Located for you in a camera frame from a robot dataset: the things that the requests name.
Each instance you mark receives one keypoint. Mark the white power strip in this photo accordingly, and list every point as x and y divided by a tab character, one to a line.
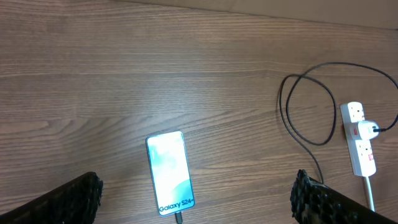
360	151

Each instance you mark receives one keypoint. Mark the Galaxy S24+ smartphone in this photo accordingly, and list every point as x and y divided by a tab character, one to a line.
170	173

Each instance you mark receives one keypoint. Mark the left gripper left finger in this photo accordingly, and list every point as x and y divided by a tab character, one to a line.
75	202

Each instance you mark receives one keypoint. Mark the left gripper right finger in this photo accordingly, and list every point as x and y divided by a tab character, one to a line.
314	203

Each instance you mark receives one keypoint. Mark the white charger adapter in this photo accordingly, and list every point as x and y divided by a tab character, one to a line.
363	130

